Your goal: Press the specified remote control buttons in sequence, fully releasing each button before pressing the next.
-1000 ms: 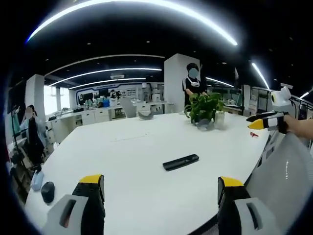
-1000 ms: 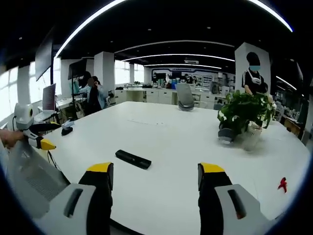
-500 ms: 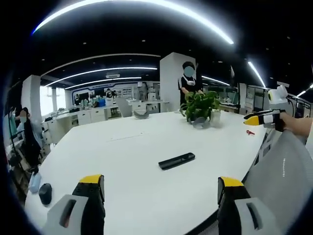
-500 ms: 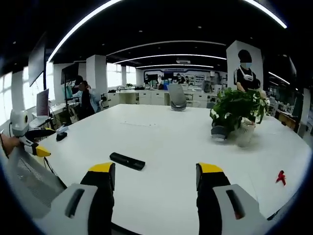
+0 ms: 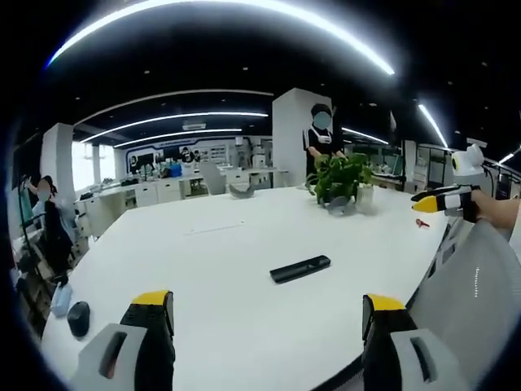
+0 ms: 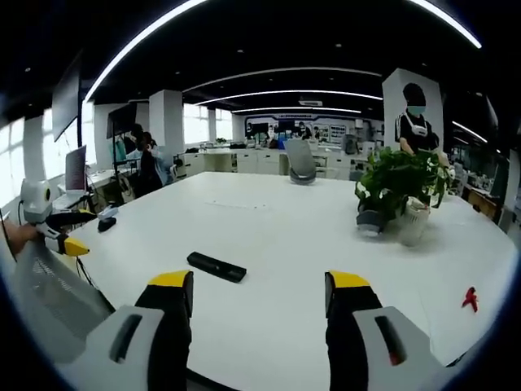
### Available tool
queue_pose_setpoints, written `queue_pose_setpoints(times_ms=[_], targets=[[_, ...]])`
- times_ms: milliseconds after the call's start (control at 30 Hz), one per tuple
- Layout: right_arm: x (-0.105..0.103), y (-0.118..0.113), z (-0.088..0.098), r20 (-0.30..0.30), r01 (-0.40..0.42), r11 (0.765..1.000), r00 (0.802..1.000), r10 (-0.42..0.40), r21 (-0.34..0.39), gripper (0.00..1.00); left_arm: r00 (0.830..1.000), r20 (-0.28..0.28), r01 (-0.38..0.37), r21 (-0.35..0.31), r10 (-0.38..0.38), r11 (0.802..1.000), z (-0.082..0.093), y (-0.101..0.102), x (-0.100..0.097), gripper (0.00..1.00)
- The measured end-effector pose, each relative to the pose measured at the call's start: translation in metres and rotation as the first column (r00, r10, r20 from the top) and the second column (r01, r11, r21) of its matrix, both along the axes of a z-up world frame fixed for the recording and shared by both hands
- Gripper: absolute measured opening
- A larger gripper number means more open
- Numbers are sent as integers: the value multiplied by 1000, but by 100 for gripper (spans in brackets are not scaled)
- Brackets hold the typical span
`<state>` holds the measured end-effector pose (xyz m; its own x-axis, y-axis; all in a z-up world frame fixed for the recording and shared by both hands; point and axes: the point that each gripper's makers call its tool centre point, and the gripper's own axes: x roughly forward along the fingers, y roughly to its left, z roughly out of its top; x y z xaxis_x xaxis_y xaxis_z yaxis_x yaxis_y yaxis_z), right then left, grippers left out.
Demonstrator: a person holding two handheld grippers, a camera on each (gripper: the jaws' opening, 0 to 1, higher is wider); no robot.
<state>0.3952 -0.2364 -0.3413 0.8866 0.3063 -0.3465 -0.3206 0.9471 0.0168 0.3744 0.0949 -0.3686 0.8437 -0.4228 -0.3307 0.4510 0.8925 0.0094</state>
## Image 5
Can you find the green potted plant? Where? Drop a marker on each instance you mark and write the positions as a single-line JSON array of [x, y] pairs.
[[340, 173]]

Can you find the white cabinet row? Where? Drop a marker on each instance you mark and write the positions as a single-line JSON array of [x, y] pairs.
[[163, 189]]

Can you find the white table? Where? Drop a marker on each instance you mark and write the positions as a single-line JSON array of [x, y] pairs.
[[228, 293]]

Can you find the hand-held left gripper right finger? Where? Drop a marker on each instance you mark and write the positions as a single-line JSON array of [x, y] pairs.
[[401, 346]]

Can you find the grey mesh office chair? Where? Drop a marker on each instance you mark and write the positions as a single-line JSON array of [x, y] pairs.
[[468, 293]]

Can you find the small red object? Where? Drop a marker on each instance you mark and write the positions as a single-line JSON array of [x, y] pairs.
[[422, 222]]

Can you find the white square pillar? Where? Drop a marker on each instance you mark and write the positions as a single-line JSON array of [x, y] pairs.
[[295, 134]]

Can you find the white plant pot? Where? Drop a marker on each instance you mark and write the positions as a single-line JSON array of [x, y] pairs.
[[365, 199]]

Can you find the black computer mouse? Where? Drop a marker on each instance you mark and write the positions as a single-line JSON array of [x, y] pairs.
[[79, 319]]

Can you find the light blue pouch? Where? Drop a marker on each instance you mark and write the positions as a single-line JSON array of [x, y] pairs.
[[61, 299]]

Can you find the black remote control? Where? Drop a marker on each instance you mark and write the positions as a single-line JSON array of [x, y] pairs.
[[300, 269]]

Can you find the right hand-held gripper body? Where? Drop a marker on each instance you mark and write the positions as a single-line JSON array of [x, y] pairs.
[[468, 171]]

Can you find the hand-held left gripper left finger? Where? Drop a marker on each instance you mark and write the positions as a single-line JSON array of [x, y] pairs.
[[138, 346]]

